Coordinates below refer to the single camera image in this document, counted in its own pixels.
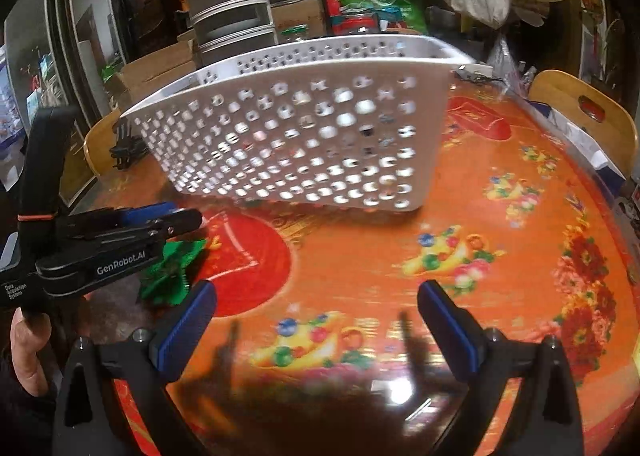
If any right wooden chair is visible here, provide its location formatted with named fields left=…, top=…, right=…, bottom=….
left=528, top=70, right=639, bottom=177

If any person's left hand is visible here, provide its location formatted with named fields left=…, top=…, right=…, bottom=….
left=10, top=308, right=52, bottom=396

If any wooden chair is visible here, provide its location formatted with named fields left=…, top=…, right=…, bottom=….
left=528, top=70, right=639, bottom=177
left=84, top=110, right=120, bottom=177

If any cardboard box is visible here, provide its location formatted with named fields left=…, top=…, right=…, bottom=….
left=105, top=40, right=198, bottom=112

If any green snack packet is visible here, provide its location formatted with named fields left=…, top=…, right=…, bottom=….
left=139, top=239, right=206, bottom=307

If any red lid glass jar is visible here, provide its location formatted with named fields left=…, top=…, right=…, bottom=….
left=331, top=13, right=380, bottom=36

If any white perforated plastic basket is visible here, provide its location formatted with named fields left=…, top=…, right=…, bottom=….
left=126, top=34, right=471, bottom=213

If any left wooden chair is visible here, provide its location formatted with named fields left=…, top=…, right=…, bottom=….
left=84, top=110, right=120, bottom=177

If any black phone stand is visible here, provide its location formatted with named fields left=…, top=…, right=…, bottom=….
left=110, top=117, right=149, bottom=170

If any orange red floral tablecloth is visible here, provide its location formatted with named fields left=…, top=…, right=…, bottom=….
left=82, top=80, right=639, bottom=455

